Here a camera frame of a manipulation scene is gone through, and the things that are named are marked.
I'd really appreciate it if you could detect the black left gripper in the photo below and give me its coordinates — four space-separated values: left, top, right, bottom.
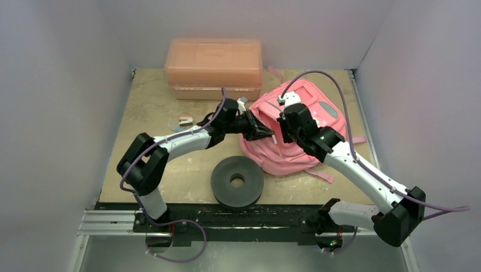
223 108 273 142

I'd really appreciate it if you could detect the pink student backpack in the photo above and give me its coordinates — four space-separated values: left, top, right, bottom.
240 79 347 183

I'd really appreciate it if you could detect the blue highlighter marker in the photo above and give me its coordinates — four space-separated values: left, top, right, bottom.
172 126 186 133

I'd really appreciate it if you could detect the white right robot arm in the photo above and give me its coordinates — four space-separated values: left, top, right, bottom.
278 103 426 247

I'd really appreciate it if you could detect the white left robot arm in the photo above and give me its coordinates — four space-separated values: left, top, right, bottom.
116 99 274 232

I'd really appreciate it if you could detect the translucent orange plastic box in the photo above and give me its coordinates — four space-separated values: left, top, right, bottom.
164 38 263 101

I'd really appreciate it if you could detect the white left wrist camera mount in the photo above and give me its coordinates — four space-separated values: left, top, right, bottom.
237 97 248 114

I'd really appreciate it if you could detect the aluminium rail base frame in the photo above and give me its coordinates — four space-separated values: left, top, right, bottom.
67 202 420 272

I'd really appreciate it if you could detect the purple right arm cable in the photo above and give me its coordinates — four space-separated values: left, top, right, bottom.
280 70 471 256

